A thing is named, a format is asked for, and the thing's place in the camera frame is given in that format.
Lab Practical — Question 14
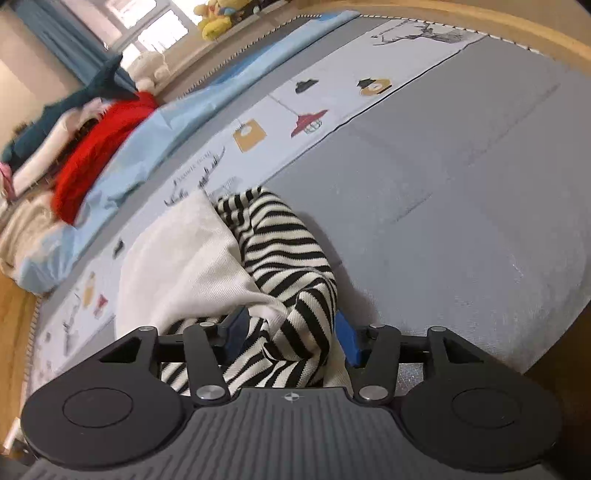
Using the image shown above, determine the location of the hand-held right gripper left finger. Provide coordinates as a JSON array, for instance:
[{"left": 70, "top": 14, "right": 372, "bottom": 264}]
[{"left": 99, "top": 308, "right": 250, "bottom": 407}]

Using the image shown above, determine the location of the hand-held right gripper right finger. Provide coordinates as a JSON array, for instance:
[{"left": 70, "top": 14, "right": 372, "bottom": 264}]
[{"left": 336, "top": 313, "right": 488, "bottom": 403}]

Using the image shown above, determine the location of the black white striped hoodie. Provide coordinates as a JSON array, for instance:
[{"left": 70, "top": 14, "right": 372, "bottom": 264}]
[{"left": 115, "top": 187, "right": 356, "bottom": 400}]

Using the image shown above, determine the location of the light blue duvet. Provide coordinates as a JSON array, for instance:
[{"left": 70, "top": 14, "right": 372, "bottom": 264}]
[{"left": 14, "top": 11, "right": 358, "bottom": 294}]

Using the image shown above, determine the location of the red knitted blanket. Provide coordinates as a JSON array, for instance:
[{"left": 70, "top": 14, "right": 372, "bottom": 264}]
[{"left": 50, "top": 91, "right": 160, "bottom": 227}]

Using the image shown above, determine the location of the cream folded blanket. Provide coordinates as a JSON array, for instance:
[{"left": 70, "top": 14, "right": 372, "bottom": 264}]
[{"left": 0, "top": 191, "right": 65, "bottom": 278}]

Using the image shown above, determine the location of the white folded blanket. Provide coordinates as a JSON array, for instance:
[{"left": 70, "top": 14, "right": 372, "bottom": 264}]
[{"left": 11, "top": 111, "right": 84, "bottom": 195}]

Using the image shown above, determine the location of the white plush toy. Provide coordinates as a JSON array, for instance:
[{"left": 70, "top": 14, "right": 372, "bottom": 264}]
[{"left": 127, "top": 51, "right": 169, "bottom": 90}]

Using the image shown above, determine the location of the pink white cloth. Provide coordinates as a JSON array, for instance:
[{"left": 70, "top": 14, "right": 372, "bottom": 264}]
[{"left": 0, "top": 161, "right": 14, "bottom": 204}]

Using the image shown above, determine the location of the teal shark plush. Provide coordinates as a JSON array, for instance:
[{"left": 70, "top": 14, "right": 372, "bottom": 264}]
[{"left": 0, "top": 53, "right": 139, "bottom": 162}]

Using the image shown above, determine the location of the yellow plush toy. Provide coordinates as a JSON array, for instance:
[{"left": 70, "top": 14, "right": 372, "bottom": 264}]
[{"left": 193, "top": 0, "right": 252, "bottom": 41}]

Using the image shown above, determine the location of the window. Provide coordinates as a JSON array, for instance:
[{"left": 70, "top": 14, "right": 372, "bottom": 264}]
[{"left": 104, "top": 0, "right": 208, "bottom": 61}]

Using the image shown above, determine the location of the blue curtain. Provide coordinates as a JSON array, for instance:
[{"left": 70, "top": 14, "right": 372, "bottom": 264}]
[{"left": 14, "top": 0, "right": 121, "bottom": 88}]

